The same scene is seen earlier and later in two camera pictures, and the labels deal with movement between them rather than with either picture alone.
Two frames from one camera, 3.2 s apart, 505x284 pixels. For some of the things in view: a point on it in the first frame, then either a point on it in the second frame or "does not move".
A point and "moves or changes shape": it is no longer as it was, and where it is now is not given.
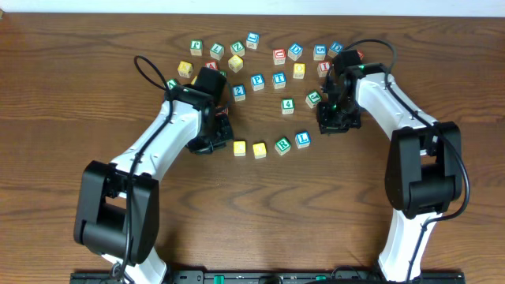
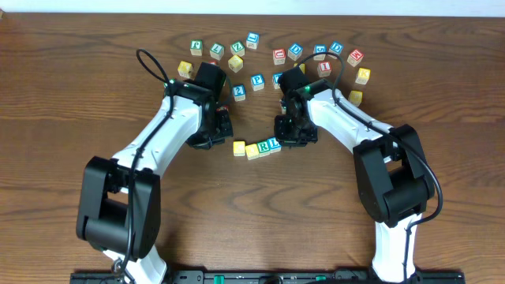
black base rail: (273, 278) does not move
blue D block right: (335, 49) does not move
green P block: (196, 47) does not move
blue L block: (302, 140) moves or changes shape
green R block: (282, 146) → (263, 148)
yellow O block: (259, 150) → (252, 151)
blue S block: (319, 52) does not move
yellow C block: (239, 148) does not move
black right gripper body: (333, 125) → (290, 134)
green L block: (217, 50) does not move
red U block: (278, 56) does not move
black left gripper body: (213, 143) does not move
